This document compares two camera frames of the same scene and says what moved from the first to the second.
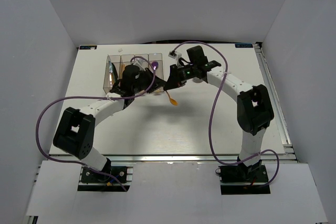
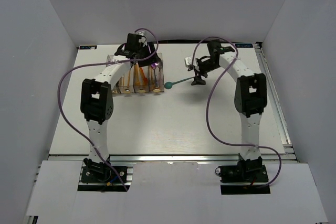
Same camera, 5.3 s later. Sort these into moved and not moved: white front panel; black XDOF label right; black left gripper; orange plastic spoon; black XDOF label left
Moved: orange plastic spoon; black left gripper
Not moved: black XDOF label right; black XDOF label left; white front panel
